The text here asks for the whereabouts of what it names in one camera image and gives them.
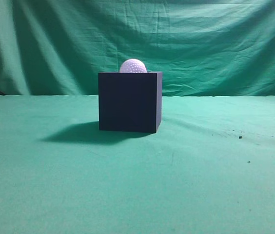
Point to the white dimpled golf ball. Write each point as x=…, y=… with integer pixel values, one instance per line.
x=133, y=66

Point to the dark blue cube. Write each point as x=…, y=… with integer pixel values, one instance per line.
x=130, y=102

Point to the green table cloth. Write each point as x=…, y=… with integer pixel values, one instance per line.
x=59, y=174

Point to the green backdrop cloth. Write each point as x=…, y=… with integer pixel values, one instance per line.
x=202, y=47

